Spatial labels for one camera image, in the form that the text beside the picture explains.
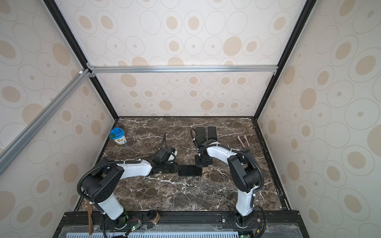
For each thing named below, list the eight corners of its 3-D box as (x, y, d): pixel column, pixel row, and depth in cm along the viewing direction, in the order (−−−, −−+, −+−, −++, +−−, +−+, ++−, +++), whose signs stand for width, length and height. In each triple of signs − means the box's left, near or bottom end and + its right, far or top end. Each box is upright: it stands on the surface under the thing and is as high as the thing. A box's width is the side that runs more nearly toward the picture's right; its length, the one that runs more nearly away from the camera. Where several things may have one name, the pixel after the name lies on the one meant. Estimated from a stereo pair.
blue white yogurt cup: (115, 145, 105) (108, 136, 96) (118, 137, 110) (112, 127, 101) (126, 145, 105) (120, 136, 96) (129, 137, 110) (124, 127, 101)
